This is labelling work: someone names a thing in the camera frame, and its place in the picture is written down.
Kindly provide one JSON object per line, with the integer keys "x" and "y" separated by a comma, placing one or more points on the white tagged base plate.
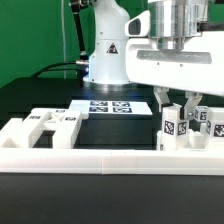
{"x": 110, "y": 107}

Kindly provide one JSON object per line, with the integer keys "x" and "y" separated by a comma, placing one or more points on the white tagged cube right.
{"x": 201, "y": 113}

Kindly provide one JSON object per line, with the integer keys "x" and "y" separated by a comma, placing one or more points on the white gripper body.
{"x": 199, "y": 67}

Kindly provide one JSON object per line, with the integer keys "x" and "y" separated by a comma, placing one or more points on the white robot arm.
{"x": 171, "y": 45}

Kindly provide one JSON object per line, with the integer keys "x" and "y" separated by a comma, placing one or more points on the white chair back frame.
{"x": 64, "y": 123}

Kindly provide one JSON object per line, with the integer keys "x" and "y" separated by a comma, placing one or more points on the white chair seat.
{"x": 192, "y": 140}

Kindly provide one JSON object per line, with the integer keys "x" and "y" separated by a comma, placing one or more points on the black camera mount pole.
{"x": 76, "y": 6}

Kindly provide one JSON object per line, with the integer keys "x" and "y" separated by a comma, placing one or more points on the white U-shaped fence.
{"x": 25, "y": 160}

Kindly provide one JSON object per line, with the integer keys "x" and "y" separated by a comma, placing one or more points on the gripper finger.
{"x": 161, "y": 95}
{"x": 188, "y": 110}

